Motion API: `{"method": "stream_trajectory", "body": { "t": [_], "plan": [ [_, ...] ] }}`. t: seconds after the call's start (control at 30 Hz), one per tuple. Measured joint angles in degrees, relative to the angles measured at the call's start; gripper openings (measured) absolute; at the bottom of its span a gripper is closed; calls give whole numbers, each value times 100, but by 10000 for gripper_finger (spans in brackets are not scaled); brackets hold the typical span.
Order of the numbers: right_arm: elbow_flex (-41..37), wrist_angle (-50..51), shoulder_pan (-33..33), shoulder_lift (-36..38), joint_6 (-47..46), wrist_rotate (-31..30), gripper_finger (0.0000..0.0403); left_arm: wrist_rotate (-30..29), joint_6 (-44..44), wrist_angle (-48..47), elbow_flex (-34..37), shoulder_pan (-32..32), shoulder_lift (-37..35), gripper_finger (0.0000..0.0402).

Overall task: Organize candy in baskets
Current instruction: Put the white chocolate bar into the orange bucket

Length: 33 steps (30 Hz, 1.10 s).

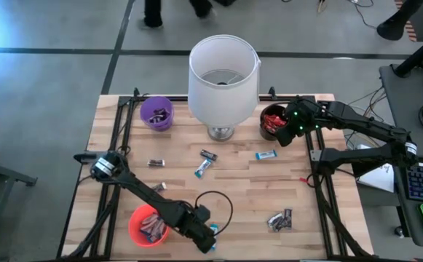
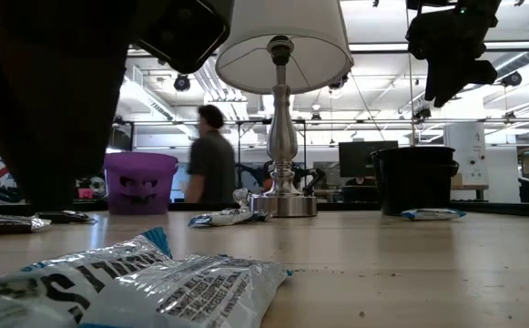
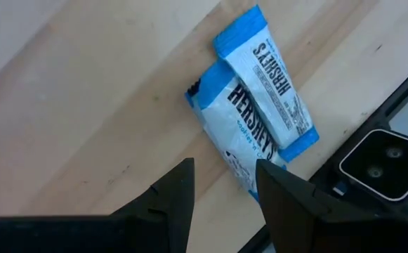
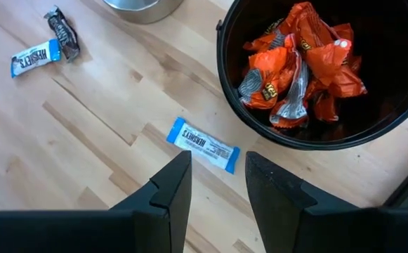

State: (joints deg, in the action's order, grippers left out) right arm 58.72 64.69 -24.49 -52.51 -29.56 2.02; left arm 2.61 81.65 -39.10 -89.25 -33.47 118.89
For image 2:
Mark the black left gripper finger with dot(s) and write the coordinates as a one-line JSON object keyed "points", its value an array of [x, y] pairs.
{"points": [[54, 136]]}

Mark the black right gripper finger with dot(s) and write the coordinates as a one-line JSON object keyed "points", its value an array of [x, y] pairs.
{"points": [[457, 89], [437, 86]]}

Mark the blue white Hershey's bar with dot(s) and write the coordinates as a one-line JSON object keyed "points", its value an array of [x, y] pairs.
{"points": [[200, 296], [432, 214], [218, 218], [41, 282]]}

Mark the background black robot arm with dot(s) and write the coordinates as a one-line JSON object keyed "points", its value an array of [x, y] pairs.
{"points": [[312, 180]]}

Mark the black ceiling device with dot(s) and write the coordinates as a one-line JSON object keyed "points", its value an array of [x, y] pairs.
{"points": [[339, 82], [182, 83], [422, 114], [511, 78]]}

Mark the white pillar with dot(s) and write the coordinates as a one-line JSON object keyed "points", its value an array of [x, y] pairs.
{"points": [[466, 150]]}

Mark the small pink box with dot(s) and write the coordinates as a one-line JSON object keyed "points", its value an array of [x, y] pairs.
{"points": [[85, 193]]}

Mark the purple face plastic bucket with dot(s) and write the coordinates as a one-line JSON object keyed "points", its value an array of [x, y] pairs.
{"points": [[114, 191]]}

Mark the brown Hershey's chocolate bar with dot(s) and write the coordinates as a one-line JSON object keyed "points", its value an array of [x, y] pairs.
{"points": [[261, 216], [64, 217], [4, 225]]}

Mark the black plastic bucket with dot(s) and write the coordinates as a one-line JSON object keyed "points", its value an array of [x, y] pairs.
{"points": [[416, 182]]}

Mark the background wooden desk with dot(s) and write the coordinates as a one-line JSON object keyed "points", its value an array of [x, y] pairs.
{"points": [[470, 186]]}

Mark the black monitor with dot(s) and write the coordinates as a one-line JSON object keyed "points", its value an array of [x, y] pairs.
{"points": [[355, 159]]}

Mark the person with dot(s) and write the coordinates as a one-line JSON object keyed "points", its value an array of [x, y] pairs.
{"points": [[211, 159], [359, 182]]}

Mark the silver table lamp white shade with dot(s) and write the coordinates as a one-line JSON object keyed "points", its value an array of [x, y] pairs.
{"points": [[282, 136]]}

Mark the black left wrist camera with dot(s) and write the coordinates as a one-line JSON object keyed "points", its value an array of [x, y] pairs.
{"points": [[186, 32]]}

